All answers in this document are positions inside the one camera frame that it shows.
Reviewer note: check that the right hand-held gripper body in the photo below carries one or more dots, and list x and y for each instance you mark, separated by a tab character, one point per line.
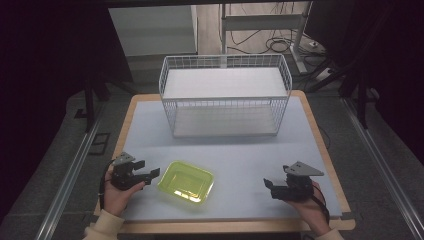
296	186

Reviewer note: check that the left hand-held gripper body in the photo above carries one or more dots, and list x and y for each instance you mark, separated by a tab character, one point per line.
121	175

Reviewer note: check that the yellow-green plastic tray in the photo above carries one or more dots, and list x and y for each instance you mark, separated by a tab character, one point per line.
186	181

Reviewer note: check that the person's left hand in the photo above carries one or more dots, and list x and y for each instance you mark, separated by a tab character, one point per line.
116	196

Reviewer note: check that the person's right hand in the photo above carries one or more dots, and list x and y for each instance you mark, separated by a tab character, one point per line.
311	210

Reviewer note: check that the grey-blue table mat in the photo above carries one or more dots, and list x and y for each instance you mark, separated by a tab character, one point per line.
233	156

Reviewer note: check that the dark metal stand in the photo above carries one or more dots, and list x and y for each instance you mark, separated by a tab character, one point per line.
89	100
361	100

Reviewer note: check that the white power strip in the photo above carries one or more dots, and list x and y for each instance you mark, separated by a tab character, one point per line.
323	74

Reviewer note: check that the dark curtain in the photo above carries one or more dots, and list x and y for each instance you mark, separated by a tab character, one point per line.
40	83
393	66

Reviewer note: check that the white cabinet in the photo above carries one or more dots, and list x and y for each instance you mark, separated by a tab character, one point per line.
153	30

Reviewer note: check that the metal floor rail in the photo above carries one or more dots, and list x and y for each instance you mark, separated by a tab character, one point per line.
386	166
66	186

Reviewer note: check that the white metal desk frame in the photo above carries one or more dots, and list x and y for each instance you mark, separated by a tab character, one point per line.
263	21

